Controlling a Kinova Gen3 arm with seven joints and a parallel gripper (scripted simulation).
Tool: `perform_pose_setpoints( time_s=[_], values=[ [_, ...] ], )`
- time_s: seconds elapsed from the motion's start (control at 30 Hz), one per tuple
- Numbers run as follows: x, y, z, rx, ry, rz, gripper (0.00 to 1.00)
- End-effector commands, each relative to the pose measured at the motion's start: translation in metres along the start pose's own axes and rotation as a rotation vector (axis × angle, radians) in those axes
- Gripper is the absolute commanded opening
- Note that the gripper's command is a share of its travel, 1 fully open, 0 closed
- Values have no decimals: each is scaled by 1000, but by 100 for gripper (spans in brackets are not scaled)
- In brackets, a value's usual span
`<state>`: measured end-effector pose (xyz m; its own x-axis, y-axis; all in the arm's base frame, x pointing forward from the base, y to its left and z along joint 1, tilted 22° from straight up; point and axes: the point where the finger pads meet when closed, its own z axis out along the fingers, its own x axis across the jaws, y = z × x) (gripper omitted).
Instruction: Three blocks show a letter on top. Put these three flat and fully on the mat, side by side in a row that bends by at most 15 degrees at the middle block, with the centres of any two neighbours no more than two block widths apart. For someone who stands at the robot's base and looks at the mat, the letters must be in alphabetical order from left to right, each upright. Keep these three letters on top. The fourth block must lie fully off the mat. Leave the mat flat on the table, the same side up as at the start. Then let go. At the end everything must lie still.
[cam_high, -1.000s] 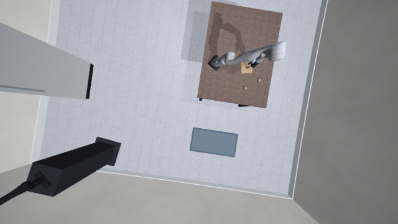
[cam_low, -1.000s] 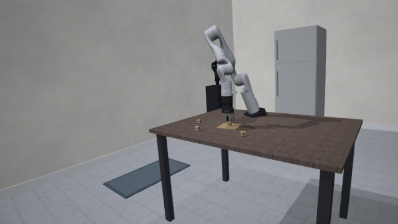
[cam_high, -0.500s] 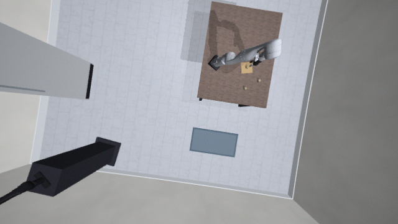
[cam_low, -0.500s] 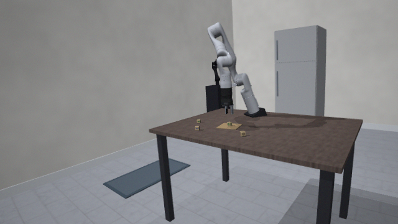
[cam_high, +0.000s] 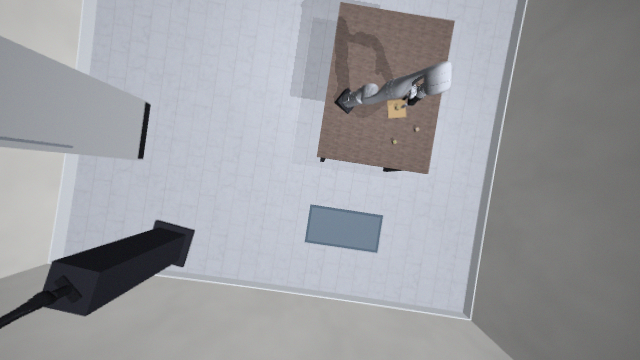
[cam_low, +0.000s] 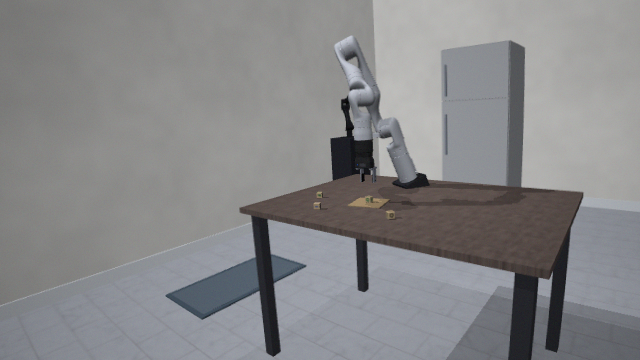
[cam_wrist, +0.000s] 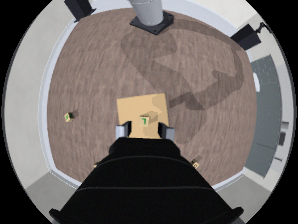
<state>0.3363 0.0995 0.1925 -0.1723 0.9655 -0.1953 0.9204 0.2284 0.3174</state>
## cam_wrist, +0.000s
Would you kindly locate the tan flat mat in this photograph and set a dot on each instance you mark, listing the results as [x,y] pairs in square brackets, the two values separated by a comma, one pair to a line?
[154,106]

